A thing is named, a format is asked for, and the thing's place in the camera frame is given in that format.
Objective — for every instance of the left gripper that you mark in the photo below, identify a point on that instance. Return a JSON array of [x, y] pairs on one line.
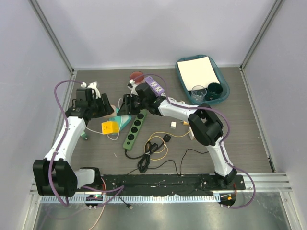
[[106, 109]]

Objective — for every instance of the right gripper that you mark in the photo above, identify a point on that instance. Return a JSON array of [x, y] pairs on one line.
[[125, 109]]

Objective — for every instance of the teal triangular base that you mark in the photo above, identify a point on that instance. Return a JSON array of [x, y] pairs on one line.
[[122, 121]]

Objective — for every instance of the green power strip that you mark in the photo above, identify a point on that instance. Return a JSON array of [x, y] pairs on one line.
[[134, 130]]

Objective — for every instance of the green small charger plug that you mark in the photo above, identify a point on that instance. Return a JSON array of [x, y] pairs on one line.
[[84, 136]]

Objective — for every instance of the purple power strip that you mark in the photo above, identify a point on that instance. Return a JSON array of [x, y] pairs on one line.
[[155, 86]]

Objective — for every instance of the small white usb charger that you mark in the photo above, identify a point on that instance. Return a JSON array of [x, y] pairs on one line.
[[173, 125]]

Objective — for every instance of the white cube adapter plug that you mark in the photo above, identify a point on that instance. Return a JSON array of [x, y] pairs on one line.
[[191, 134]]

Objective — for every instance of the pink cube socket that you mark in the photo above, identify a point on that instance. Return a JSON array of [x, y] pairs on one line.
[[114, 113]]

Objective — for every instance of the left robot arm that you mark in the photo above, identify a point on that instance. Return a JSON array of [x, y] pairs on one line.
[[53, 174]]

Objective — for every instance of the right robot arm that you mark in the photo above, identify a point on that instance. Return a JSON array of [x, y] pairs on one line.
[[203, 120]]

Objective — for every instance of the black round plug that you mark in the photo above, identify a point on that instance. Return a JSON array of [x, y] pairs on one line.
[[166, 138]]

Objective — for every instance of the pink mug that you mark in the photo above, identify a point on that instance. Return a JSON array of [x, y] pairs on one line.
[[137, 77]]

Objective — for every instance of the clear plastic cup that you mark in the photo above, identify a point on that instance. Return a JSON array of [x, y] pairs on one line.
[[198, 93]]

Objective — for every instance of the black mounting plate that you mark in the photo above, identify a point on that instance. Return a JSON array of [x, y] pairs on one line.
[[147, 183]]

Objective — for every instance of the teal plastic tray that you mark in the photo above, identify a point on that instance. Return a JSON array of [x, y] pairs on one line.
[[223, 83]]

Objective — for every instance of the white paper sheet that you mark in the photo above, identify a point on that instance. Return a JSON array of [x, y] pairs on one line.
[[197, 72]]

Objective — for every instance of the dark green cup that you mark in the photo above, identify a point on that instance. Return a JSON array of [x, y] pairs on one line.
[[214, 91]]

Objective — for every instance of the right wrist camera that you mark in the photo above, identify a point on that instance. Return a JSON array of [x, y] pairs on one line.
[[132, 86]]

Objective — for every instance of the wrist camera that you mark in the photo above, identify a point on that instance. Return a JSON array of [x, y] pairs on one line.
[[132, 86], [94, 86]]

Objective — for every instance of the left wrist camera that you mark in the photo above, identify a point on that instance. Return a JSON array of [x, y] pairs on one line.
[[94, 86]]

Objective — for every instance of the slotted cable duct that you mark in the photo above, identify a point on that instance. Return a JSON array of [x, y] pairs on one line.
[[85, 198]]

